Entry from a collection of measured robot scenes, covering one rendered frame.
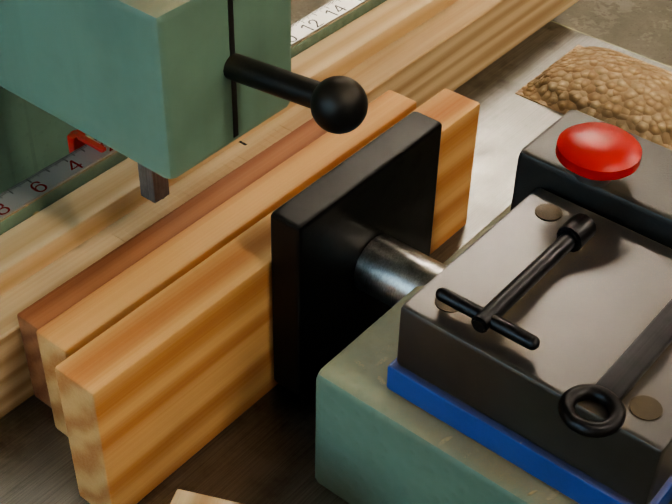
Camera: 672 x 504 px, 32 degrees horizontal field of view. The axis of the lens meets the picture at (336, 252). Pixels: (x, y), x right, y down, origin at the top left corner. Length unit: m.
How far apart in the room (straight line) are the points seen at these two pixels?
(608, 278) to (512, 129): 0.25
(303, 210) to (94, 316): 0.09
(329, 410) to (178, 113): 0.12
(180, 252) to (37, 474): 0.10
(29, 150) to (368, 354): 0.34
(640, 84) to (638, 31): 1.96
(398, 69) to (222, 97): 0.19
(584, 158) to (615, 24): 2.22
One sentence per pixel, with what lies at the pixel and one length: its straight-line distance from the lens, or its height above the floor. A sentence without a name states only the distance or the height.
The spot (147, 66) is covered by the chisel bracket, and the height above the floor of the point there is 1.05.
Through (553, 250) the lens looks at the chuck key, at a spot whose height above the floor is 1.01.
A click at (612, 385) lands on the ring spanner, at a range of 0.37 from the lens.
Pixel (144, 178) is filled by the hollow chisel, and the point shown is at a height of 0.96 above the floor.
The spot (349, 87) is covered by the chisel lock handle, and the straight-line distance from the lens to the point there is 0.40.
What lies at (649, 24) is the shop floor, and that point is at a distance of 2.66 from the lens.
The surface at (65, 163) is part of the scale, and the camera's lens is 0.53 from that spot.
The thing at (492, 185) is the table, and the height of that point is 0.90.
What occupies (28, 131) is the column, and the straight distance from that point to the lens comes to 0.71.
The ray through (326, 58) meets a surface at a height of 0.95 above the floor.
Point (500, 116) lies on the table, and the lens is 0.66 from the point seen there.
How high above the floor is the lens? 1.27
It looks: 41 degrees down
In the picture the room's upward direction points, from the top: 1 degrees clockwise
